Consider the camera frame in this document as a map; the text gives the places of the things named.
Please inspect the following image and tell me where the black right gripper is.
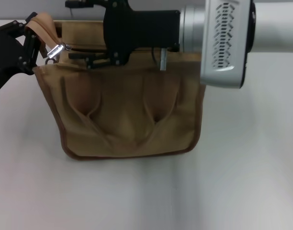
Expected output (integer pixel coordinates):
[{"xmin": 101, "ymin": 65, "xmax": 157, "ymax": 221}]
[{"xmin": 65, "ymin": 0, "xmax": 181, "ymax": 70}]

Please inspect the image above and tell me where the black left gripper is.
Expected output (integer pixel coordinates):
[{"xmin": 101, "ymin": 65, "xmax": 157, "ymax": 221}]
[{"xmin": 0, "ymin": 11, "xmax": 46, "ymax": 97}]

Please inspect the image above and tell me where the right gripper connector cable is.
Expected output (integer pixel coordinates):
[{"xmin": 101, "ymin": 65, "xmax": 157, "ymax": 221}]
[{"xmin": 150, "ymin": 46, "xmax": 168, "ymax": 71}]

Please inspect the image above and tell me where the silver metal zipper pull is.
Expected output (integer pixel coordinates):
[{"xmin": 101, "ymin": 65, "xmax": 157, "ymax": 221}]
[{"xmin": 44, "ymin": 42, "xmax": 73, "ymax": 66}]

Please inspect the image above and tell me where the khaki canvas food bag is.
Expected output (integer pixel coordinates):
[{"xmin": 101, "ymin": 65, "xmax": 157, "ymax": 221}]
[{"xmin": 24, "ymin": 11, "xmax": 207, "ymax": 161}]

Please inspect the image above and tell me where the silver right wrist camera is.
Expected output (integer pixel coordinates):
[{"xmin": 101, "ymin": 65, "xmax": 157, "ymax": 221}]
[{"xmin": 200, "ymin": 0, "xmax": 255, "ymax": 90}]

